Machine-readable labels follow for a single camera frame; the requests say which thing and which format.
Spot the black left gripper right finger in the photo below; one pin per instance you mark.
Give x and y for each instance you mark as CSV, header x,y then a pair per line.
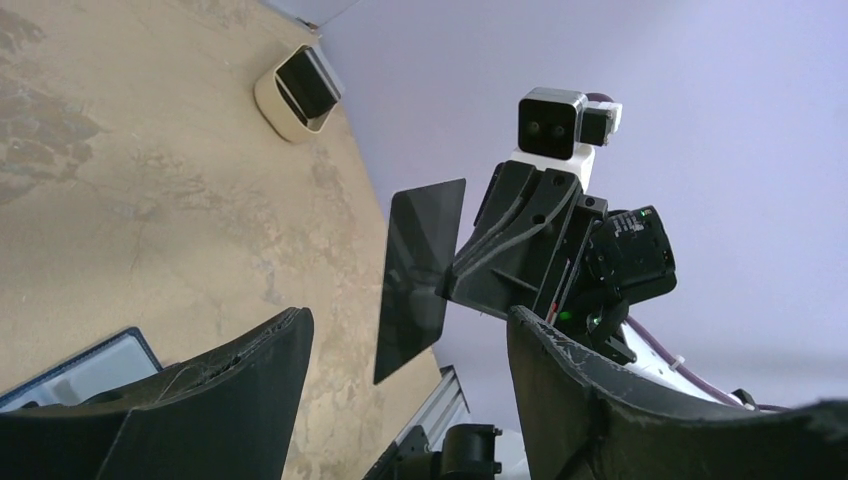
x,y
585,417

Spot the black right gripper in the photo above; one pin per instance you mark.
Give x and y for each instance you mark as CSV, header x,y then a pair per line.
x,y
530,232

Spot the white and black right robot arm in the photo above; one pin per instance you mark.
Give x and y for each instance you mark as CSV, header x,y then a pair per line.
x,y
629,260

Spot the stack of credit cards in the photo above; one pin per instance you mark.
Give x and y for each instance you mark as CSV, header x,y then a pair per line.
x,y
308,84

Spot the beige oval card tray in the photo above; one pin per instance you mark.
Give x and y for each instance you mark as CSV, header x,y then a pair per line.
x,y
280,116

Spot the aluminium extrusion rail frame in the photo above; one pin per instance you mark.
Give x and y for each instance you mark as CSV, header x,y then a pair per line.
x,y
445,407

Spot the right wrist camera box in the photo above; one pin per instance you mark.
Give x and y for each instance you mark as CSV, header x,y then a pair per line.
x,y
555,123

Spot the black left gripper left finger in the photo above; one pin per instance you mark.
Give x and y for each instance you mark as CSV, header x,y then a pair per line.
x,y
228,413

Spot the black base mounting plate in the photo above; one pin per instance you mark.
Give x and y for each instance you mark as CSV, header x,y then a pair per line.
x,y
468,452

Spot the blue leather card holder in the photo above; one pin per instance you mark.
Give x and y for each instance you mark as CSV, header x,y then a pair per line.
x,y
119,360

